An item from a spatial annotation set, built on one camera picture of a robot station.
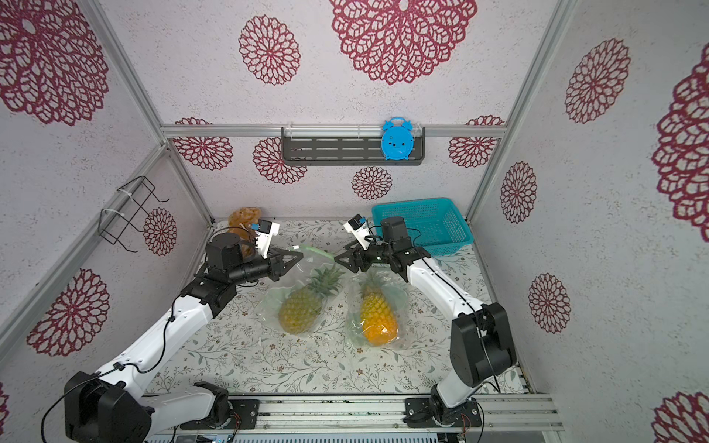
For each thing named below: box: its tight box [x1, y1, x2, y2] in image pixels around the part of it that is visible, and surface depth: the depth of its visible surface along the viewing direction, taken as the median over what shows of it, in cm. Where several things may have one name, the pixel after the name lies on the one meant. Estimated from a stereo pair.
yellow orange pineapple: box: [360, 273, 399, 347], surface depth 83 cm
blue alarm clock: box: [380, 116, 415, 161], surface depth 90 cm
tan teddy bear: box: [227, 206, 262, 257], surface depth 111 cm
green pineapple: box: [278, 263, 346, 336], surface depth 83 cm
